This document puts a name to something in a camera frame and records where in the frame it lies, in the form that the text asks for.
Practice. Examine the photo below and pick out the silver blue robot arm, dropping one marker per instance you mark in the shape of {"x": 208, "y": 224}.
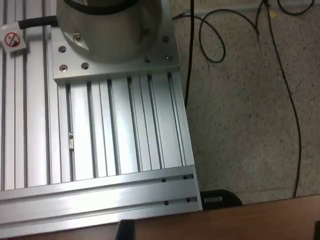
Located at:
{"x": 105, "y": 30}

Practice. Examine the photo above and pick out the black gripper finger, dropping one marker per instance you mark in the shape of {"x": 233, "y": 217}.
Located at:
{"x": 317, "y": 232}
{"x": 126, "y": 231}

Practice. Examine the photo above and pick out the black stand foot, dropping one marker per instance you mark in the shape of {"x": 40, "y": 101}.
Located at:
{"x": 222, "y": 198}

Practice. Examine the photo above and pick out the aluminium profile robot stand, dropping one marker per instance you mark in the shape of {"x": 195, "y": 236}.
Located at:
{"x": 120, "y": 125}

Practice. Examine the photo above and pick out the aluminium mounting plate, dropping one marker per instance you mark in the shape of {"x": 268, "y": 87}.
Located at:
{"x": 112, "y": 68}

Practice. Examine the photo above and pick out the small metal slot nut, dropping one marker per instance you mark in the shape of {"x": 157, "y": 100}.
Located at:
{"x": 71, "y": 140}

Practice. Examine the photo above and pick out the white warning tag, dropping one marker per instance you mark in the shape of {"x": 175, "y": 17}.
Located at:
{"x": 12, "y": 40}

